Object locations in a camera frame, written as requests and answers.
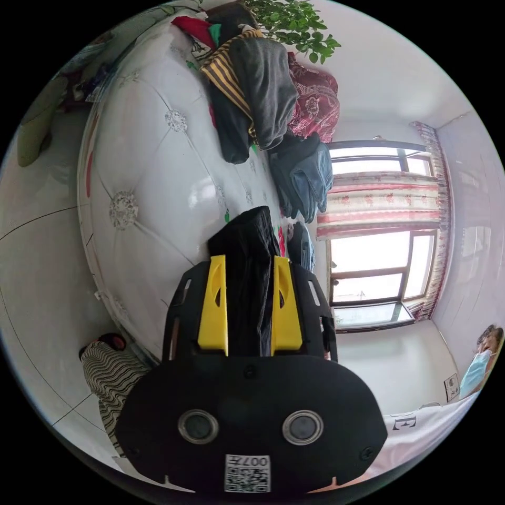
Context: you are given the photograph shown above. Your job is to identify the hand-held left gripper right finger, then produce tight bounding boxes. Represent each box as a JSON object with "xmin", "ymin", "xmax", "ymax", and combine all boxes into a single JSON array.
[{"xmin": 271, "ymin": 256, "xmax": 304, "ymax": 355}]

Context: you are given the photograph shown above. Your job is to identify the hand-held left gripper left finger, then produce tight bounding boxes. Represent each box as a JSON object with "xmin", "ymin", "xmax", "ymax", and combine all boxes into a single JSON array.
[{"xmin": 197, "ymin": 254, "xmax": 229, "ymax": 356}]

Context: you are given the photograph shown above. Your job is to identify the black pants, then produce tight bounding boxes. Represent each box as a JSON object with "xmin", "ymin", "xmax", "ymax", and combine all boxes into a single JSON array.
[{"xmin": 207, "ymin": 206, "xmax": 282, "ymax": 356}]

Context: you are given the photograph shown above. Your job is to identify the folded dark blue garment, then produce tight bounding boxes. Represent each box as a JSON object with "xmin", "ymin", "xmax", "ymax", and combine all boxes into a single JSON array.
[{"xmin": 287, "ymin": 222, "xmax": 317, "ymax": 274}]

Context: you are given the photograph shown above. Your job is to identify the window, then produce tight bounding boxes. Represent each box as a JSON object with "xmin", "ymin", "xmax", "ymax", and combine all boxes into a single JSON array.
[{"xmin": 326, "ymin": 141, "xmax": 439, "ymax": 329}]

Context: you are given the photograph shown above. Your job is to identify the stack of folded trousers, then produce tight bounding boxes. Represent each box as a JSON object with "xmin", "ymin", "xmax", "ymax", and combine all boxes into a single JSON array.
[{"xmin": 269, "ymin": 133, "xmax": 335, "ymax": 223}]

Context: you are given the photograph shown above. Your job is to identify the bed with white tufted side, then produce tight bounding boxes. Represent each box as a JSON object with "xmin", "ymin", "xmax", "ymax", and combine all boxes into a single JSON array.
[{"xmin": 76, "ymin": 0, "xmax": 329, "ymax": 363}]

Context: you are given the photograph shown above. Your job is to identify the person's body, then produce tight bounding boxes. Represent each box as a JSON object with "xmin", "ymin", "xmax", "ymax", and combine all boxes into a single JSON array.
[{"xmin": 78, "ymin": 323, "xmax": 505, "ymax": 483}]

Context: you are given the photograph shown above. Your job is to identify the dark red floral quilt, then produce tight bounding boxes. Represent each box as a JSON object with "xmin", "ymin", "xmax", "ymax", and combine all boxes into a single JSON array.
[{"xmin": 286, "ymin": 51, "xmax": 341, "ymax": 145}]

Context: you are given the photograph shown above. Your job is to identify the pile of clothes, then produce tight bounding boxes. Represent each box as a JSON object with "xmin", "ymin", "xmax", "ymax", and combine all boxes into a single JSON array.
[{"xmin": 169, "ymin": 3, "xmax": 300, "ymax": 166}]

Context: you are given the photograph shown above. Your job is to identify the green leafy plant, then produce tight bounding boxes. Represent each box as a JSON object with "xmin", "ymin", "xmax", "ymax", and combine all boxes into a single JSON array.
[{"xmin": 244, "ymin": 0, "xmax": 342, "ymax": 65}]

